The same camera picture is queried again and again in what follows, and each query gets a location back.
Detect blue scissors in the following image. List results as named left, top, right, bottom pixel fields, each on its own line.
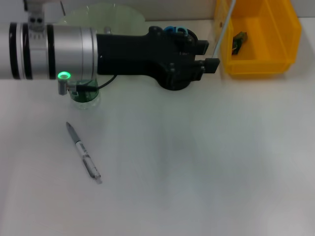
left=163, top=25, right=189, bottom=35

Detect green plastic wrapper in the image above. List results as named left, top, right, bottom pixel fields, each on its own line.
left=232, top=31, right=248, bottom=55

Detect clear plastic ruler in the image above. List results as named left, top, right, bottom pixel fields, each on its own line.
left=213, top=0, right=237, bottom=59

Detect clear water bottle green label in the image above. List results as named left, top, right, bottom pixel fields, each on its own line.
left=69, top=78, right=101, bottom=111

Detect green translucent fruit bowl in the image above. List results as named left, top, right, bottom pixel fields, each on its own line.
left=58, top=3, right=146, bottom=35

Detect yellow plastic bin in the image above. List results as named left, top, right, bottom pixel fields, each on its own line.
left=213, top=0, right=303, bottom=79

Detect grey pen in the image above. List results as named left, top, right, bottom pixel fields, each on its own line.
left=65, top=121, right=102, bottom=185

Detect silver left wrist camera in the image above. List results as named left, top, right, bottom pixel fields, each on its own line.
left=23, top=0, right=49, bottom=32

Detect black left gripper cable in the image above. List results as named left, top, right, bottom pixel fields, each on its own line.
left=57, top=75, right=117, bottom=96

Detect black mesh pen holder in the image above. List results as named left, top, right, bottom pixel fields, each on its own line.
left=157, top=26, right=199, bottom=91

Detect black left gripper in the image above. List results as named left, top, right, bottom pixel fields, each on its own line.
left=96, top=26, right=221, bottom=91

